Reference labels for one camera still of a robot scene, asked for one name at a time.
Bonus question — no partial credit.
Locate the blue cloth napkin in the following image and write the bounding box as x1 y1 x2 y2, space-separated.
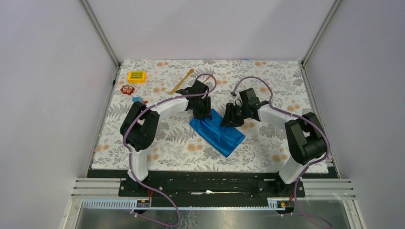
189 109 245 157

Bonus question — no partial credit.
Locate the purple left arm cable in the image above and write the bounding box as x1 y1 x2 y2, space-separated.
122 73 218 228

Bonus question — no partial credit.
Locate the blue toy train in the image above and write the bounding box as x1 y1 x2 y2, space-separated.
132 96 148 104

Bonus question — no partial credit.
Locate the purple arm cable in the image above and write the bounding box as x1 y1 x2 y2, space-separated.
231 76 333 229
122 73 218 228

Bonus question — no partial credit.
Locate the wooden spoon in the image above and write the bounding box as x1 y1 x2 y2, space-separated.
169 69 194 94

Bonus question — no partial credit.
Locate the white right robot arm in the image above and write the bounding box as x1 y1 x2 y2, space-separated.
221 88 330 197

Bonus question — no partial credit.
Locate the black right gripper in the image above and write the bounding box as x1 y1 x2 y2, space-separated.
219 103 249 128

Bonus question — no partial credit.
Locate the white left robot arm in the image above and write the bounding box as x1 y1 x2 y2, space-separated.
120 80 212 196

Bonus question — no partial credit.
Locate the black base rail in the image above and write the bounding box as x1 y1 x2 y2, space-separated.
87 169 305 208

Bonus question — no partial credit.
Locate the floral tablecloth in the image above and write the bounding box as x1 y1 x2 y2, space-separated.
91 60 311 172

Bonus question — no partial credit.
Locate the red owl toy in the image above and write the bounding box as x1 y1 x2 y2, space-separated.
120 85 135 95

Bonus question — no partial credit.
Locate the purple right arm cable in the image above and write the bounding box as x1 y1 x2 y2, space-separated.
231 76 333 229

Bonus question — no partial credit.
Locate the yellow green toy block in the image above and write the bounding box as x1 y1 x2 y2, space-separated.
127 71 147 83

